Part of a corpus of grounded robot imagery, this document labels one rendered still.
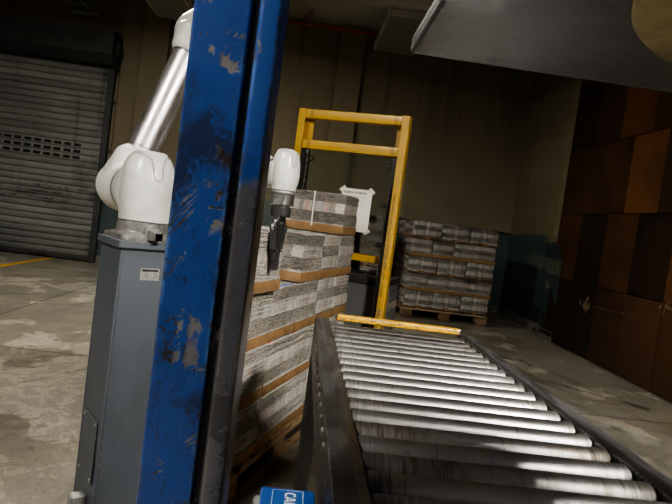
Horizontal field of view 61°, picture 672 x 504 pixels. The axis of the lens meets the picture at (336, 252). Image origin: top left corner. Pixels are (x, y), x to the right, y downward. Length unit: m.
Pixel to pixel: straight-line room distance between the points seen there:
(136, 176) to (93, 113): 8.00
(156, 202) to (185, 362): 1.26
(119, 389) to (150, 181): 0.62
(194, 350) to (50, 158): 9.43
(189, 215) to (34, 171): 9.50
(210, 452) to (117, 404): 1.30
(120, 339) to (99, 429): 0.27
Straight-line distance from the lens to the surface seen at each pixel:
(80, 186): 9.75
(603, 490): 1.00
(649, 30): 0.45
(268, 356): 2.42
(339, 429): 0.97
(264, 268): 2.15
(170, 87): 2.07
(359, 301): 3.87
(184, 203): 0.54
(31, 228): 10.02
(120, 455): 1.93
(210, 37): 0.56
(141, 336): 1.82
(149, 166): 1.79
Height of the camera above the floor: 1.13
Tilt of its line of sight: 3 degrees down
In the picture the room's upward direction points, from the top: 8 degrees clockwise
